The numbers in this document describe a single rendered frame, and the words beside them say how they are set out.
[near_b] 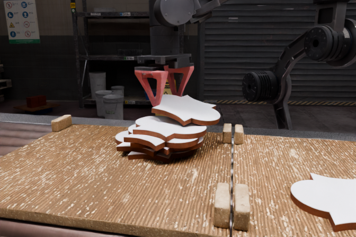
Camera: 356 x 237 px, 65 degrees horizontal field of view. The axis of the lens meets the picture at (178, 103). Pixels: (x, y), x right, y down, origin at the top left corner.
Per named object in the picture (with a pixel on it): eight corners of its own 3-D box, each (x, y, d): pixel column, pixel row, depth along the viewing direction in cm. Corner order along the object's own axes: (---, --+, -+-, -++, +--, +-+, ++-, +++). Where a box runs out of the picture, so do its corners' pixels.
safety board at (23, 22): (9, 43, 525) (2, -8, 505) (40, 43, 521) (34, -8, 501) (8, 43, 523) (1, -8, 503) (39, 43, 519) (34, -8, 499)
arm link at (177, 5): (210, 16, 58) (193, -25, 55) (235, 10, 47) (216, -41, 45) (159, 41, 56) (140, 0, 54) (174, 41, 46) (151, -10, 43)
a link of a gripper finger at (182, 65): (195, 99, 61) (194, 56, 59) (177, 106, 55) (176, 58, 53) (169, 96, 64) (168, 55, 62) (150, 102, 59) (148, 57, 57)
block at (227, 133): (223, 134, 62) (223, 122, 62) (231, 134, 62) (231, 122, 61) (222, 143, 57) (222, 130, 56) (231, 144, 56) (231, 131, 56)
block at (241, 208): (233, 201, 36) (234, 182, 36) (248, 202, 36) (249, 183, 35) (232, 231, 30) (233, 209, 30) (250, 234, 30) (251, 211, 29)
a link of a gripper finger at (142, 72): (183, 103, 57) (183, 57, 55) (162, 111, 51) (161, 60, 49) (157, 100, 61) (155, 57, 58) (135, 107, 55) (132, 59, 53)
